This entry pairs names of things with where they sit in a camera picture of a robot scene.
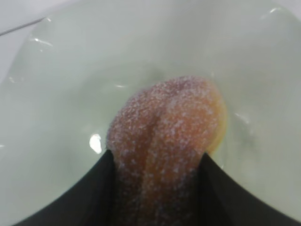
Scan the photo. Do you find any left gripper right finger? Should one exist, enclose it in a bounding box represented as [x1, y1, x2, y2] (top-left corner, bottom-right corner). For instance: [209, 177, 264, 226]
[198, 153, 300, 226]

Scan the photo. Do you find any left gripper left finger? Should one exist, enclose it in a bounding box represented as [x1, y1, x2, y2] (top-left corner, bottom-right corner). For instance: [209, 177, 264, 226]
[16, 150, 115, 226]

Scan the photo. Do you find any sugared bread roll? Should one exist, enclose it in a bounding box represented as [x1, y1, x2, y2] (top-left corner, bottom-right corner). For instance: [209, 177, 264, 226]
[106, 76, 227, 226]

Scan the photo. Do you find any green wavy glass plate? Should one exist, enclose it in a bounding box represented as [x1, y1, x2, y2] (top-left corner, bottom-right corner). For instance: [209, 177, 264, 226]
[0, 0, 301, 226]

